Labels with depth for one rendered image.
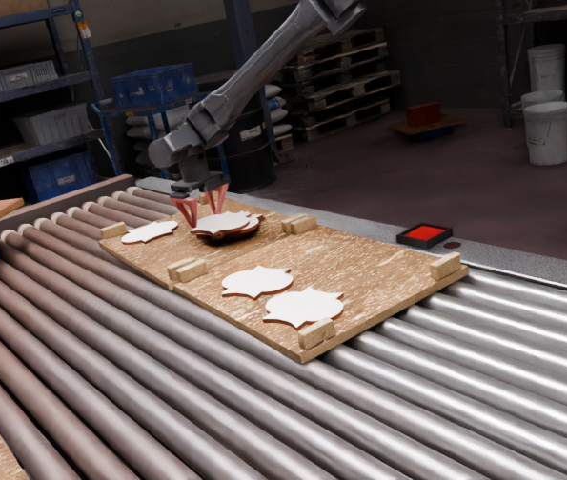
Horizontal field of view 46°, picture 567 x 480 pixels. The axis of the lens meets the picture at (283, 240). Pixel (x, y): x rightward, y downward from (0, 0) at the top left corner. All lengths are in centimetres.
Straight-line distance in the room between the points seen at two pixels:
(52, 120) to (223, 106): 430
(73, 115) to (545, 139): 352
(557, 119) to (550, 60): 111
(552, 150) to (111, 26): 390
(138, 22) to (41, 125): 161
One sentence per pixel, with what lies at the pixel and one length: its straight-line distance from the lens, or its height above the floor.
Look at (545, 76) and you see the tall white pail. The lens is 585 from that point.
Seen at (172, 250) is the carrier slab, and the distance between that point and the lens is 146.
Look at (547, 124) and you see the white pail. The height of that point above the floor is 28.
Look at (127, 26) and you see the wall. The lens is 657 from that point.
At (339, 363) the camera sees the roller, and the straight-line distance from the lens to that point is 97.
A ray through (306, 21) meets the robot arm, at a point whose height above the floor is 135.
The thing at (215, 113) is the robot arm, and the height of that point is 121.
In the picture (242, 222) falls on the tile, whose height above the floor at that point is 98.
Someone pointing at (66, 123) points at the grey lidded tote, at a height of 75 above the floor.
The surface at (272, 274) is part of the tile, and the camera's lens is 120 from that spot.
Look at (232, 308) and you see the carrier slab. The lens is 113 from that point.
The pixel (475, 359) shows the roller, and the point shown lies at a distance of 93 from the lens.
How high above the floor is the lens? 141
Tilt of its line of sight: 20 degrees down
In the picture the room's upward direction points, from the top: 11 degrees counter-clockwise
